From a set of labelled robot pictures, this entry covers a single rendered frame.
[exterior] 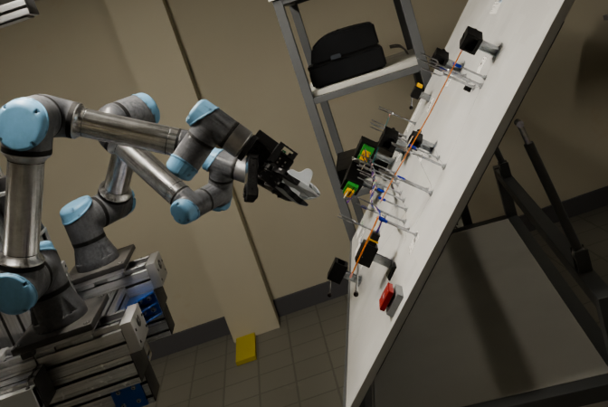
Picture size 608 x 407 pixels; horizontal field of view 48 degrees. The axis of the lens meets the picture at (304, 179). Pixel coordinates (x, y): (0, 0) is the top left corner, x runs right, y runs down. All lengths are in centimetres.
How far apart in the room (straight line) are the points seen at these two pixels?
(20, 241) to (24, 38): 263
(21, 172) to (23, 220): 12
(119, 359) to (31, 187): 55
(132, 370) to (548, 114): 328
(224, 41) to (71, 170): 121
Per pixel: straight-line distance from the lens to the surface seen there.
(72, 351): 199
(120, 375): 200
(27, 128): 169
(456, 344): 190
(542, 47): 139
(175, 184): 200
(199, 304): 445
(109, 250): 243
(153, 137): 178
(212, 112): 163
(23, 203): 176
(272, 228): 428
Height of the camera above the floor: 173
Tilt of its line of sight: 13 degrees down
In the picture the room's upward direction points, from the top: 18 degrees counter-clockwise
